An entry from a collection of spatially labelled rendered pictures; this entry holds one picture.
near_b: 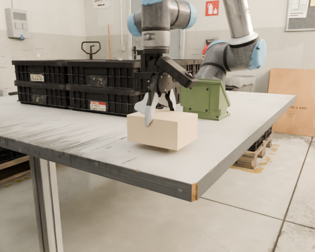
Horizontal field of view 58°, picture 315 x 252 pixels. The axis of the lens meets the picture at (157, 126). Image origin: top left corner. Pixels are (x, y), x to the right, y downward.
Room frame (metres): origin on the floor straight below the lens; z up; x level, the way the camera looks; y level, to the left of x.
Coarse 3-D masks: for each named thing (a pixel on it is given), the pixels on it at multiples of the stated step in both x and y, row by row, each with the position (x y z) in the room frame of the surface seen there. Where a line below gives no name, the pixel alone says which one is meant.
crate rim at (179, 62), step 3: (174, 60) 1.45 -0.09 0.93; (177, 60) 1.48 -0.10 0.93; (180, 60) 1.51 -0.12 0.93; (183, 60) 1.54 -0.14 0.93; (186, 60) 1.57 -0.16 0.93; (189, 60) 1.60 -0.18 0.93; (192, 60) 1.64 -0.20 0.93; (177, 63) 1.48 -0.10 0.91; (180, 63) 1.51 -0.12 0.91; (183, 63) 1.54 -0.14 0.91; (186, 63) 1.57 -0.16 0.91; (189, 63) 1.60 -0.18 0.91; (192, 63) 1.64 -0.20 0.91
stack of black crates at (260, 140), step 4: (264, 132) 2.58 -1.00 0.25; (260, 136) 2.44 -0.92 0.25; (256, 140) 2.35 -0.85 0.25; (260, 140) 2.48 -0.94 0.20; (252, 144) 2.36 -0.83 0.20; (256, 144) 2.36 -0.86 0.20; (260, 144) 2.51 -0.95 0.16; (248, 148) 2.39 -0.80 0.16; (252, 148) 2.37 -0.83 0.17; (256, 148) 2.39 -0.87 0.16
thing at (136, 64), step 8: (64, 64) 1.34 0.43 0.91; (72, 64) 1.31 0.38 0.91; (80, 64) 1.29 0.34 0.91; (88, 64) 1.26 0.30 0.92; (96, 64) 1.24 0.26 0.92; (104, 64) 1.22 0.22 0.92; (112, 64) 1.20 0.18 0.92; (120, 64) 1.17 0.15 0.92; (128, 64) 1.15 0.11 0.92; (136, 64) 1.16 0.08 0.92
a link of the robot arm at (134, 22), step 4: (140, 8) 0.96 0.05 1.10; (136, 12) 0.95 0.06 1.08; (140, 12) 0.93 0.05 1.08; (128, 16) 0.96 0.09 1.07; (132, 16) 0.94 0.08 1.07; (136, 16) 0.93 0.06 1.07; (140, 16) 0.92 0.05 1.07; (128, 20) 0.95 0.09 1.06; (132, 20) 0.94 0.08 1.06; (136, 20) 0.93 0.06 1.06; (140, 20) 0.91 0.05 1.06; (128, 24) 0.95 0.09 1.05; (132, 24) 0.94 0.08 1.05; (136, 24) 0.93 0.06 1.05; (140, 24) 0.92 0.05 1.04; (128, 28) 0.95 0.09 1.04; (132, 28) 0.94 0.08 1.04; (136, 28) 0.93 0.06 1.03; (140, 28) 0.92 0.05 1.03; (132, 32) 0.95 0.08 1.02; (136, 32) 0.94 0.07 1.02; (140, 32) 0.94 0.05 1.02; (136, 36) 0.97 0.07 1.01
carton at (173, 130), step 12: (132, 120) 0.76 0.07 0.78; (156, 120) 0.72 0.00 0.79; (168, 120) 0.70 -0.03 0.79; (180, 120) 0.70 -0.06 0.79; (192, 120) 0.76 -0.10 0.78; (132, 132) 0.76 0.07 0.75; (144, 132) 0.74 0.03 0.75; (156, 132) 0.72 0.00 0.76; (168, 132) 0.70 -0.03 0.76; (180, 132) 0.70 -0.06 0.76; (192, 132) 0.77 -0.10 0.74; (156, 144) 0.72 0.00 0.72; (168, 144) 0.70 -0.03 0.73; (180, 144) 0.71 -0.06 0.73
